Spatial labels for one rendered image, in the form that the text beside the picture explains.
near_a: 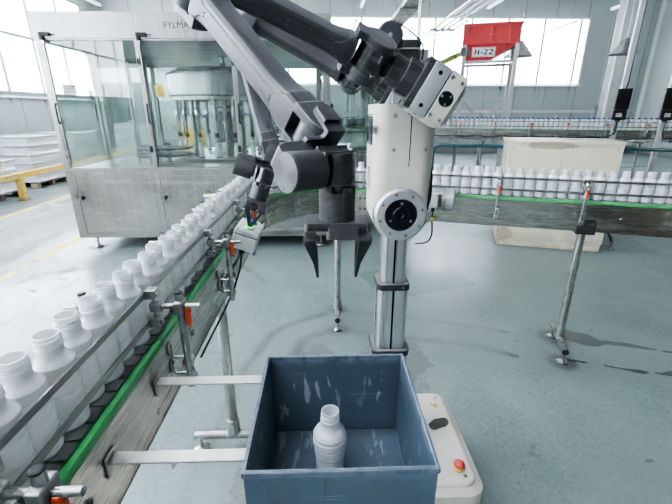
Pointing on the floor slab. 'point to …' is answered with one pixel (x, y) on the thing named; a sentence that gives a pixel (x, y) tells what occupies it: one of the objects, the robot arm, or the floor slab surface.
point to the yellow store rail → (26, 177)
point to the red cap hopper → (484, 43)
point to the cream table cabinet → (538, 148)
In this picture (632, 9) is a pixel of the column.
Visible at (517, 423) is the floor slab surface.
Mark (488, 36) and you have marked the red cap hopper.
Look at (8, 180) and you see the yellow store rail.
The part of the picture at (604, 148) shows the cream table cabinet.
